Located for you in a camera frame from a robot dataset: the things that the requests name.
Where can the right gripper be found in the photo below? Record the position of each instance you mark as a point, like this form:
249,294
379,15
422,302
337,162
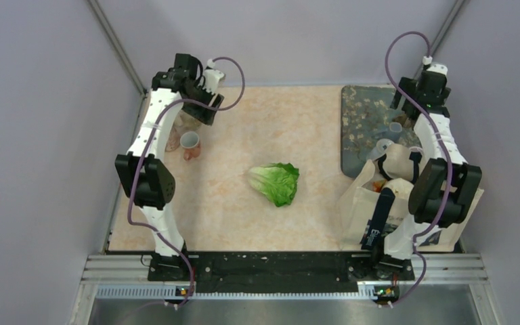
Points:
408,85

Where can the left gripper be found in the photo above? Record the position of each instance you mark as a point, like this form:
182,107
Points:
204,114

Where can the blue grey mug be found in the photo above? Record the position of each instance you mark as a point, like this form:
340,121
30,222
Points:
392,131

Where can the terracotta pink mug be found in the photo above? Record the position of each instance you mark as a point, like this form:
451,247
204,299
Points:
190,142

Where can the large pink mug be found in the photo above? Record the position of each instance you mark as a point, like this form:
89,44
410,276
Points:
173,141

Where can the cream tall mug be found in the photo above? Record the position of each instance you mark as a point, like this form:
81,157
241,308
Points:
187,122

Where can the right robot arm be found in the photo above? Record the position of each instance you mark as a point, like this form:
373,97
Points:
445,184

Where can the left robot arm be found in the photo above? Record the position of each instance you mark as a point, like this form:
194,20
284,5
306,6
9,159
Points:
146,181

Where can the floral patterned tray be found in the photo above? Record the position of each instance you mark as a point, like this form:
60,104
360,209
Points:
365,116

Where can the beige tote bag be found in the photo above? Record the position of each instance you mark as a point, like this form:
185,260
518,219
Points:
376,203

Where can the green lettuce head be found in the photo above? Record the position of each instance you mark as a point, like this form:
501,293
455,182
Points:
278,182

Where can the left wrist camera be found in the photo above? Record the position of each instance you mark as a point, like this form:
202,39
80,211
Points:
212,78

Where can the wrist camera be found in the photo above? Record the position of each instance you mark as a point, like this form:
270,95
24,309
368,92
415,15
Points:
212,78
429,65

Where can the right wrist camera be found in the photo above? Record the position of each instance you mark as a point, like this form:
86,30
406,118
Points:
429,65

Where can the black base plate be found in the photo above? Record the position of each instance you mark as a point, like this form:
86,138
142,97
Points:
277,272

